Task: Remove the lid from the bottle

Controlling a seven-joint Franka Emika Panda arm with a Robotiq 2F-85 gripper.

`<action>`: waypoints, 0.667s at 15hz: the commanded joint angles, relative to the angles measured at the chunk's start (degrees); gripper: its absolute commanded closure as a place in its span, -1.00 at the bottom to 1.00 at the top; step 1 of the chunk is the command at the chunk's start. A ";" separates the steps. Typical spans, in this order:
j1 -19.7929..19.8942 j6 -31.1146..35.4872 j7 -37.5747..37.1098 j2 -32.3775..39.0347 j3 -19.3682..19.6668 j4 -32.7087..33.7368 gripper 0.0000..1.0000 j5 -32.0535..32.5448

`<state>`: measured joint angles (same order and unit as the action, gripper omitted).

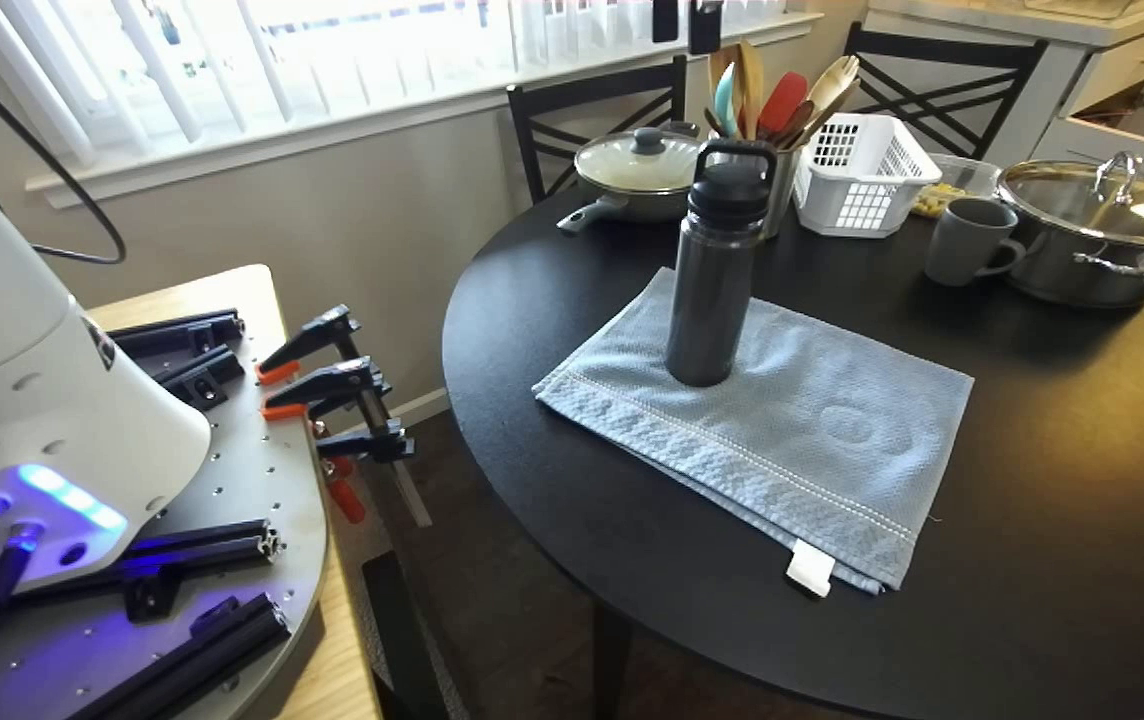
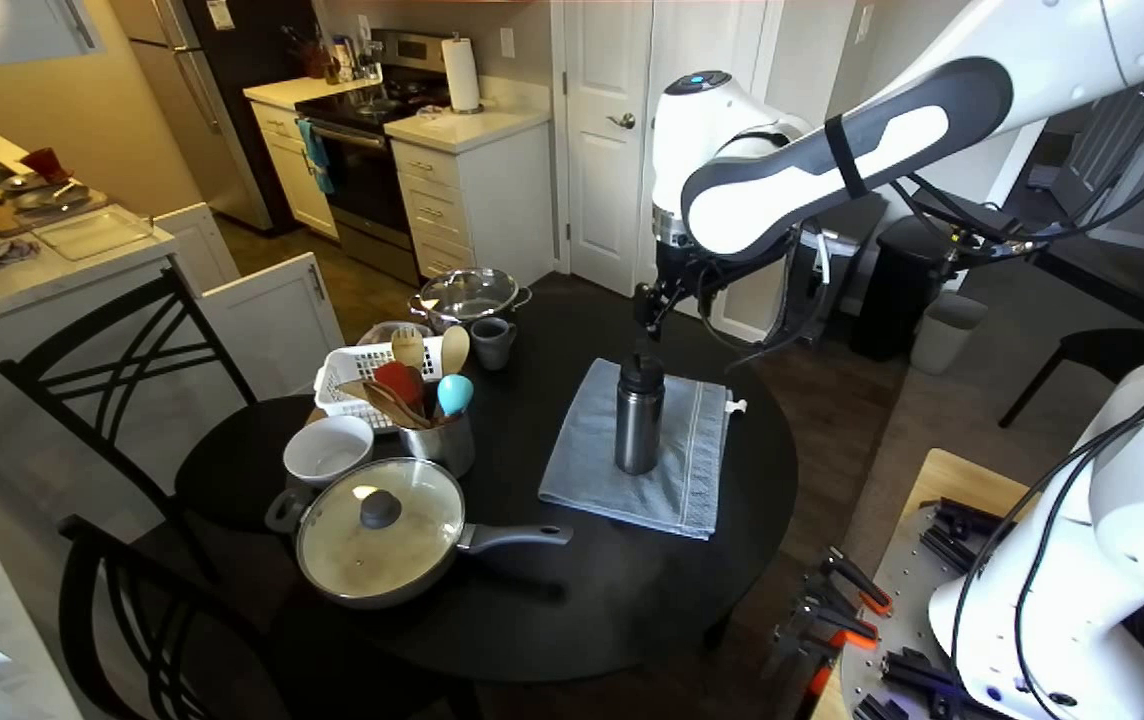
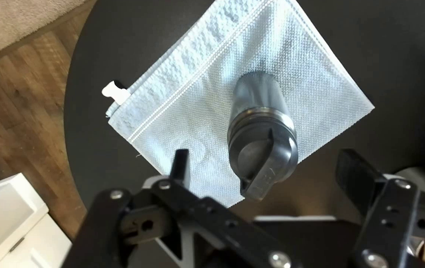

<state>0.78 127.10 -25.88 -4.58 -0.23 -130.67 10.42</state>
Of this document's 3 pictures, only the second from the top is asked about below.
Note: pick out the black side chair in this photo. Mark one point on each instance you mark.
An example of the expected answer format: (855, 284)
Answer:
(1106, 353)

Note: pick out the wooden spoon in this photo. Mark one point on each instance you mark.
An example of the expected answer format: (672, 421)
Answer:
(408, 349)
(454, 349)

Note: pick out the white paper towel roll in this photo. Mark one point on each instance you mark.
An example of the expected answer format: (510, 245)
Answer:
(462, 75)

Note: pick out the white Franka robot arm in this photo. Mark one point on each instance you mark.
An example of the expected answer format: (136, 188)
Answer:
(786, 200)

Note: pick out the red cup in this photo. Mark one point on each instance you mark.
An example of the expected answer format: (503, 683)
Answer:
(45, 164)

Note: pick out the red kitchen utensil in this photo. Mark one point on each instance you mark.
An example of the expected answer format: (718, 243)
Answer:
(396, 384)

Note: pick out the steel refrigerator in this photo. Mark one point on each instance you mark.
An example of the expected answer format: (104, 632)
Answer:
(186, 121)

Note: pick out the teal dish towel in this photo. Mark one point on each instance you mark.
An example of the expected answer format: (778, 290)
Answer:
(316, 159)

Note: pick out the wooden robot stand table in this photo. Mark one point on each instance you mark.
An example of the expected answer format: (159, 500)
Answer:
(958, 482)

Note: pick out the white cabinet with drawers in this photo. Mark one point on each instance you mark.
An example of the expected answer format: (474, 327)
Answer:
(477, 200)

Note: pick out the small grey bin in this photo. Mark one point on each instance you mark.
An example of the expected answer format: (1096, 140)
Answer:
(951, 333)

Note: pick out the glass pot lid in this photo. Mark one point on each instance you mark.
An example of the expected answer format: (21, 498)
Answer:
(467, 290)

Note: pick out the white dish tray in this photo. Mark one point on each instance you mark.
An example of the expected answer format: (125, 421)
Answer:
(344, 366)

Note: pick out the dark steel water bottle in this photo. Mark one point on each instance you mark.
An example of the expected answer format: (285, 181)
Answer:
(641, 434)

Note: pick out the glass pan lid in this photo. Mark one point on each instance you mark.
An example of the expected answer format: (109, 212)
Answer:
(376, 527)

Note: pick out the white cabinet with doors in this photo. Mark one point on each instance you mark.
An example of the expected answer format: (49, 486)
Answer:
(285, 162)

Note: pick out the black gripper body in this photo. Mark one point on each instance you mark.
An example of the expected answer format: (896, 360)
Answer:
(693, 277)

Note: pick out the black metal bars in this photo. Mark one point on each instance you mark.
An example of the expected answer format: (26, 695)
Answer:
(958, 533)

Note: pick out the wooden cutting board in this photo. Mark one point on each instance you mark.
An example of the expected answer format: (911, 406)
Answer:
(14, 205)

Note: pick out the white mug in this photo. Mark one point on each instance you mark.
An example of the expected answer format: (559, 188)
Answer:
(331, 449)

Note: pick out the blue-grey towel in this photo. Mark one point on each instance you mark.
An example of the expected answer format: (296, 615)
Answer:
(677, 464)

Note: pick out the round black table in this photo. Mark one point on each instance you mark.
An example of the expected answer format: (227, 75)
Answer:
(573, 600)

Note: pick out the black metal chair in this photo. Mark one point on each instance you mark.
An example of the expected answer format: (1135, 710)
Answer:
(135, 600)
(135, 360)

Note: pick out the white panel door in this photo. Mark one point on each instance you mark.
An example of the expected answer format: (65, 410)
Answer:
(606, 175)

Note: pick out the utensil holder cup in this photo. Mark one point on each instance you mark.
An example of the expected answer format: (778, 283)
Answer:
(454, 445)

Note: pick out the black trash can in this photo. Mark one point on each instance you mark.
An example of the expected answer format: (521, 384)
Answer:
(902, 284)

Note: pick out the white cutting mat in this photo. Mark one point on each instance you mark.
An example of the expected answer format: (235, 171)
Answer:
(93, 235)

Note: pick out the steel cooking pot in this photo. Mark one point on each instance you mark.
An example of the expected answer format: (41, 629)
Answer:
(467, 310)

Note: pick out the black metal bracket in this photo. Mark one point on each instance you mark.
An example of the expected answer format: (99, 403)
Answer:
(918, 676)

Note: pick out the white kitchen counter island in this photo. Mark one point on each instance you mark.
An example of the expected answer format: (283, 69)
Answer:
(14, 321)

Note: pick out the grey mug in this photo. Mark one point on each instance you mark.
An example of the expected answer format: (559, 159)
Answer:
(495, 344)

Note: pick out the steel kitchen stove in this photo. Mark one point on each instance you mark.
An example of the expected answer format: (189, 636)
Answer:
(375, 175)

